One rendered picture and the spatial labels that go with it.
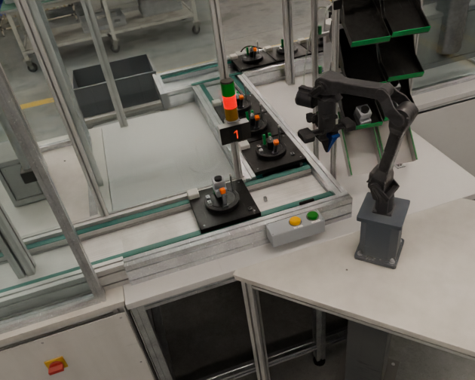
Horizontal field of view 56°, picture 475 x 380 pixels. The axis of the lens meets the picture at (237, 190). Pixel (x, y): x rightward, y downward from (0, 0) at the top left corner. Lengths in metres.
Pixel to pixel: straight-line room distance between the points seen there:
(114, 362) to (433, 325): 1.18
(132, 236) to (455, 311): 1.17
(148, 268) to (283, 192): 0.64
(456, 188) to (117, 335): 1.47
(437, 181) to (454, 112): 0.84
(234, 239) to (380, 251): 0.52
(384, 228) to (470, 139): 1.58
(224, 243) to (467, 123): 1.78
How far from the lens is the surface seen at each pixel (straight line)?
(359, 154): 1.86
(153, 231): 1.81
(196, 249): 1.64
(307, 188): 1.89
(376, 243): 1.60
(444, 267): 1.71
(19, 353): 1.84
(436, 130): 2.83
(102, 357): 1.91
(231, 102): 1.67
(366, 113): 1.72
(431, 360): 2.51
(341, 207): 1.78
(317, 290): 1.57
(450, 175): 2.12
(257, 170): 1.92
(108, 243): 1.82
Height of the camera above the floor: 2.08
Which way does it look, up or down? 37 degrees down
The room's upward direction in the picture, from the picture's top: 8 degrees counter-clockwise
